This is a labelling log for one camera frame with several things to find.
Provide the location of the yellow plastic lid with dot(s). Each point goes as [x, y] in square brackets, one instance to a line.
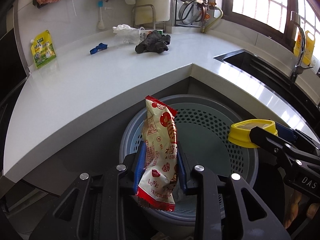
[240, 133]

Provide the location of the metal cutting board stand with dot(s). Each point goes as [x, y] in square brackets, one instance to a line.
[145, 16]

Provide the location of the blue white bottle brush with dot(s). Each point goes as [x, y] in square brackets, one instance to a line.
[100, 24]

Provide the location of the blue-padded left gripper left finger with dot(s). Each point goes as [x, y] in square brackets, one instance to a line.
[138, 165]

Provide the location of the chrome sink faucet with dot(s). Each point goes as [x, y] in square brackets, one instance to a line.
[303, 48]

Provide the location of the black kitchen sink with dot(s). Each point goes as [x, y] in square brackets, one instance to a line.
[274, 79]

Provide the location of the black wire pot rack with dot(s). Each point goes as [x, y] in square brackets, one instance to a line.
[211, 9]

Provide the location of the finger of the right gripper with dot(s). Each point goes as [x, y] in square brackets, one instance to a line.
[281, 149]
[284, 132]

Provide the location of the grey perforated trash bin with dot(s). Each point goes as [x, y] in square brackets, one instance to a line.
[203, 127]

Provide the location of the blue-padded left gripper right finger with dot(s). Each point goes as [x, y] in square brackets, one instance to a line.
[181, 168]

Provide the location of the dark grey cloth rag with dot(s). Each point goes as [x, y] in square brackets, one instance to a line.
[154, 43]

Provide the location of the window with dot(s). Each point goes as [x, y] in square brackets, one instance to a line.
[272, 18]

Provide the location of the yellow detergent bottle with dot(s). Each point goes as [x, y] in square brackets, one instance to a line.
[309, 46]

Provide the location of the yellow green refill pouch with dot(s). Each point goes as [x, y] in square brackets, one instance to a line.
[42, 49]

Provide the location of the white tissue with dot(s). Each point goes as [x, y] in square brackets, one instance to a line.
[123, 28]

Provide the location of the red white snack wrapper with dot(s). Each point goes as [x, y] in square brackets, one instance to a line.
[160, 168]

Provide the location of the white cutting board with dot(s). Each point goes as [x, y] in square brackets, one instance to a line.
[152, 1]

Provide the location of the steel pot lid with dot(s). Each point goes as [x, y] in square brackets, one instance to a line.
[192, 11]

